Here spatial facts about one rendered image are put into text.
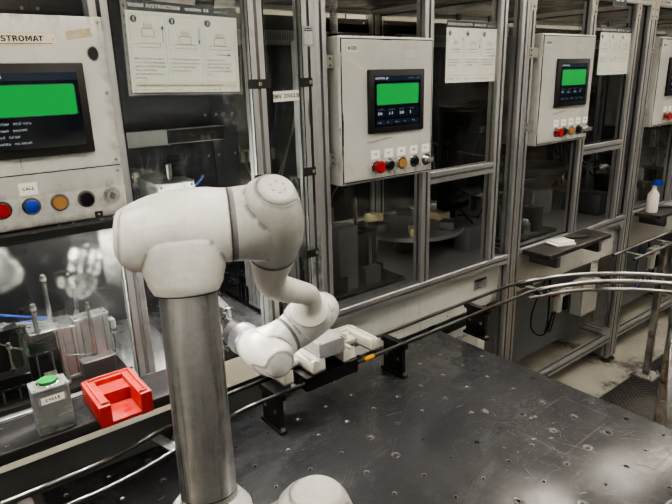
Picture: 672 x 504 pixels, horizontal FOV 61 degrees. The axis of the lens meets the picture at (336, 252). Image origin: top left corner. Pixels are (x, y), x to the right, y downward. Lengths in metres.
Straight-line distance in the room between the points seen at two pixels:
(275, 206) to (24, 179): 0.70
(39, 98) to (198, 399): 0.77
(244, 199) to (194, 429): 0.40
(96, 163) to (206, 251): 0.61
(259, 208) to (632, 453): 1.28
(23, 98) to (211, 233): 0.63
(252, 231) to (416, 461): 0.92
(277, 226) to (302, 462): 0.86
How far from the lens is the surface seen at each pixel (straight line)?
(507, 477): 1.65
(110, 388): 1.58
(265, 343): 1.45
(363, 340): 1.87
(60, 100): 1.45
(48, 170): 1.48
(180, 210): 0.96
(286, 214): 0.96
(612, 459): 1.80
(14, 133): 1.44
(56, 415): 1.52
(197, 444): 1.06
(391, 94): 1.95
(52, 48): 1.48
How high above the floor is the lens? 1.68
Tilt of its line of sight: 17 degrees down
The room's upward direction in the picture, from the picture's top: 2 degrees counter-clockwise
